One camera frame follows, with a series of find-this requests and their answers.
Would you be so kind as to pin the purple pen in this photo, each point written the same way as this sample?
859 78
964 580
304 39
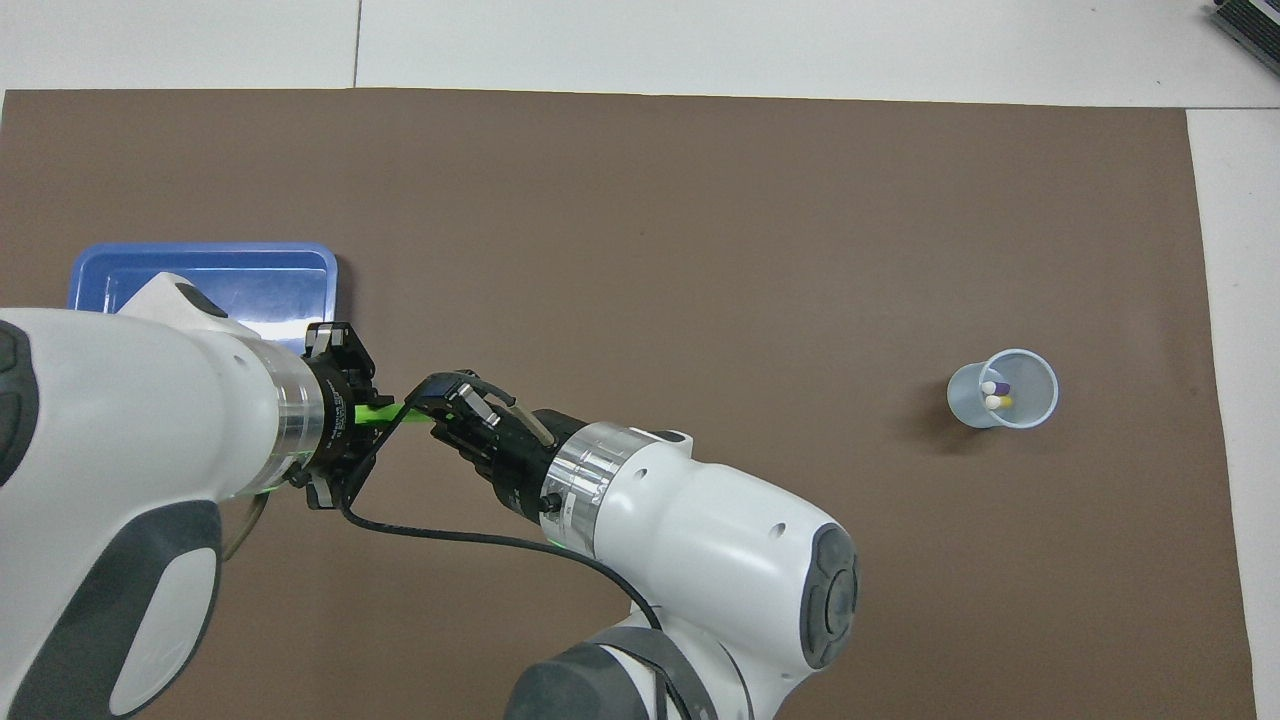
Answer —
996 387

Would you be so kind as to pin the grey ribbed device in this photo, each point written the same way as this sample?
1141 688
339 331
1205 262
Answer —
1250 25

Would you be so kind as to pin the green pen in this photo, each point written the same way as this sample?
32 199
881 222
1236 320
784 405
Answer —
380 412

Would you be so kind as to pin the brown table mat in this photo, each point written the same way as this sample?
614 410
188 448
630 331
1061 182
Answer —
700 250

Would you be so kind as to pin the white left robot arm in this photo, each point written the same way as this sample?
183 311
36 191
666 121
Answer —
120 440

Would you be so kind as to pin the grey mesh pen cup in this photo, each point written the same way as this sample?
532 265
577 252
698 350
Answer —
1030 395

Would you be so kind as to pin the blue plastic tray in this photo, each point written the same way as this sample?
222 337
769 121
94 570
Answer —
260 285

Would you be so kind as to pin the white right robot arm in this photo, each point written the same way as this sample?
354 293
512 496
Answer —
700 540

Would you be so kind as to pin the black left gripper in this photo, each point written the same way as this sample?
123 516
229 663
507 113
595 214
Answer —
340 415

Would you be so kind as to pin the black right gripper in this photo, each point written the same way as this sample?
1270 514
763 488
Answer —
505 445

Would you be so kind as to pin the yellow pen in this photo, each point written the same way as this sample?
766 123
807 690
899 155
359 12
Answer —
997 402

